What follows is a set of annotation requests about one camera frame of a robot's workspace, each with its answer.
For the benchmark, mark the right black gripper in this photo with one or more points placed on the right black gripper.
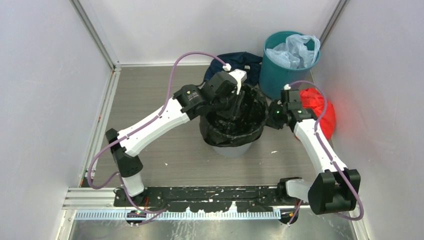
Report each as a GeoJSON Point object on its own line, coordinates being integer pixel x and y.
{"type": "Point", "coordinates": [270, 121]}

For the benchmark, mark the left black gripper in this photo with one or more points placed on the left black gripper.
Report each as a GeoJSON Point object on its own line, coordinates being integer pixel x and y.
{"type": "Point", "coordinates": [235, 112]}

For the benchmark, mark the black trash bag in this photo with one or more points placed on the black trash bag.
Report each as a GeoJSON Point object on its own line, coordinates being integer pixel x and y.
{"type": "Point", "coordinates": [217, 131]}

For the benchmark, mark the teal plastic bucket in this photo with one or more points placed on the teal plastic bucket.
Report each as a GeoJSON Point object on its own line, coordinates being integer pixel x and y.
{"type": "Point", "coordinates": [272, 77]}

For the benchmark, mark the grey translucent trash bin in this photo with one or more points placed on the grey translucent trash bin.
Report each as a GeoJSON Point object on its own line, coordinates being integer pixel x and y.
{"type": "Point", "coordinates": [232, 152]}

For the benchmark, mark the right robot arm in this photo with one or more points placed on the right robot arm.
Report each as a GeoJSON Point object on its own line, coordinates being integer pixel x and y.
{"type": "Point", "coordinates": [335, 188]}

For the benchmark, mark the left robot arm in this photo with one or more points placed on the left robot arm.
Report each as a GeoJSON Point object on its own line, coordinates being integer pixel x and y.
{"type": "Point", "coordinates": [222, 94]}

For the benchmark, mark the red cloth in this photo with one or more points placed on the red cloth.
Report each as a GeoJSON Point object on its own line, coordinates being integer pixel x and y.
{"type": "Point", "coordinates": [313, 99]}

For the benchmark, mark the dark navy cloth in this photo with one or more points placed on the dark navy cloth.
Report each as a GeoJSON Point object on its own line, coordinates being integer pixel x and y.
{"type": "Point", "coordinates": [248, 62]}

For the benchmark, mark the light blue plastic bag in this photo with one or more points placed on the light blue plastic bag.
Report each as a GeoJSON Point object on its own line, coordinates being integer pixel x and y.
{"type": "Point", "coordinates": [297, 52]}

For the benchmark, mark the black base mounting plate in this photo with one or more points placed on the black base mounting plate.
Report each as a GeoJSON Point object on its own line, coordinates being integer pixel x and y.
{"type": "Point", "coordinates": [208, 199]}

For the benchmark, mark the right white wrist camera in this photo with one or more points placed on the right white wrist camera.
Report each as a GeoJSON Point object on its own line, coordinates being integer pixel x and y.
{"type": "Point", "coordinates": [287, 87]}

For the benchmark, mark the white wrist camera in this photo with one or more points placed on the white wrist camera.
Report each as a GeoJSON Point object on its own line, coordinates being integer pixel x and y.
{"type": "Point", "coordinates": [239, 75]}
{"type": "Point", "coordinates": [287, 87]}

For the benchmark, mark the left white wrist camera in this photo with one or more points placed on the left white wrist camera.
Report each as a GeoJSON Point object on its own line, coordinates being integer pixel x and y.
{"type": "Point", "coordinates": [239, 75]}

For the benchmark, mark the aluminium frame rail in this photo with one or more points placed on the aluminium frame rail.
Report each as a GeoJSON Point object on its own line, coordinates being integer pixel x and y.
{"type": "Point", "coordinates": [79, 198]}

